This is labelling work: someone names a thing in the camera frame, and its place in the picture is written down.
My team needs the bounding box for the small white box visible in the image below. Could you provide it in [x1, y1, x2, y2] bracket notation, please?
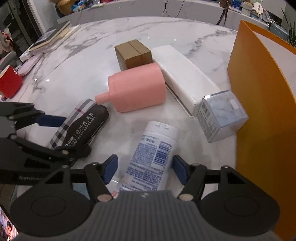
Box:
[19, 50, 32, 62]

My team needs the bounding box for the red cup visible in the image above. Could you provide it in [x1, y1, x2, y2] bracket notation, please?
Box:
[0, 64, 23, 99]

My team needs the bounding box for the plaid glasses case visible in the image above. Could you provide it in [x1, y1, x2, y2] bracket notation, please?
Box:
[47, 98, 109, 150]

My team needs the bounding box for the black book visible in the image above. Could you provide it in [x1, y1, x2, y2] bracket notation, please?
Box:
[29, 20, 71, 50]

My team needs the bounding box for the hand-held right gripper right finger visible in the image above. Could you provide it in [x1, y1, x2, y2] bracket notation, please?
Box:
[172, 155, 245, 201]

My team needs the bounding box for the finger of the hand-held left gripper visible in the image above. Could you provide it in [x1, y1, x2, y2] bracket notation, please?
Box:
[0, 102, 67, 138]
[9, 136, 91, 170]

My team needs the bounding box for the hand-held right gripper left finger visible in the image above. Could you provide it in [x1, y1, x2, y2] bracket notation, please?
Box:
[46, 155, 119, 202]

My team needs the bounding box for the dark picture box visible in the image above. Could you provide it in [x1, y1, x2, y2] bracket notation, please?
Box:
[0, 204, 19, 241]

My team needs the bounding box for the pink cylindrical spout bottle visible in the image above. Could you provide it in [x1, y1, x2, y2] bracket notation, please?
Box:
[95, 62, 167, 114]

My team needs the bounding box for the blue snack packet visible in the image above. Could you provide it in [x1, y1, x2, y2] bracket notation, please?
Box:
[70, 0, 93, 12]

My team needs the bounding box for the purple case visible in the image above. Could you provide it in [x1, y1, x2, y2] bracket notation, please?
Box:
[17, 56, 43, 76]

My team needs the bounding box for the white book stack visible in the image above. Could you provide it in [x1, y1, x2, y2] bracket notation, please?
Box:
[30, 24, 80, 55]

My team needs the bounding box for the orange cardboard box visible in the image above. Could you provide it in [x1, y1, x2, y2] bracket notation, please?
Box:
[227, 20, 296, 240]

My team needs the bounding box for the clear plastic cube box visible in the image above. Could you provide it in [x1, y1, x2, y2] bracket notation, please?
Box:
[196, 90, 250, 143]

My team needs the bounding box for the white squeeze tube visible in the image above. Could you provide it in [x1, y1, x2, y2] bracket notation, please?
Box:
[119, 120, 179, 193]

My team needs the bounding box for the brown cube box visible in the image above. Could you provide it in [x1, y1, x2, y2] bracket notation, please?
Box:
[115, 40, 153, 71]

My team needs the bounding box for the black cable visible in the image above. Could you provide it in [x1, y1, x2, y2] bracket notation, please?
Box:
[162, 0, 186, 18]

